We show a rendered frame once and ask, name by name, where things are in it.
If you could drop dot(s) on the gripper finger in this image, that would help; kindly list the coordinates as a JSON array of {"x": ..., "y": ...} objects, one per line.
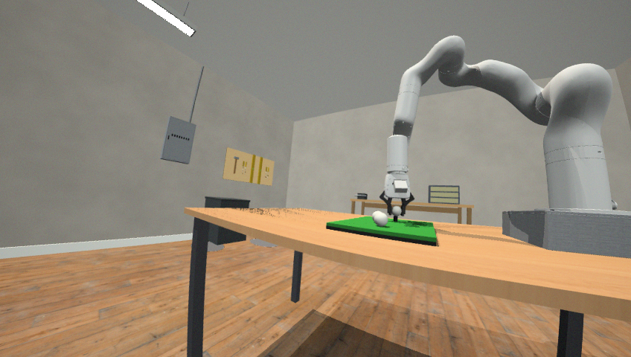
[
  {"x": 388, "y": 202},
  {"x": 404, "y": 203}
]

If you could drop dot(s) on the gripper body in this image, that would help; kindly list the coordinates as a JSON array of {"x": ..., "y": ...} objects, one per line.
[{"x": 389, "y": 187}]

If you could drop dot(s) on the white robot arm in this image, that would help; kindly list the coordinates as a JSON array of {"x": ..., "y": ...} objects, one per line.
[{"x": 579, "y": 97}]

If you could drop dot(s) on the green mat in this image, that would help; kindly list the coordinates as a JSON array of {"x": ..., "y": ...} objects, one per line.
[{"x": 406, "y": 231}]

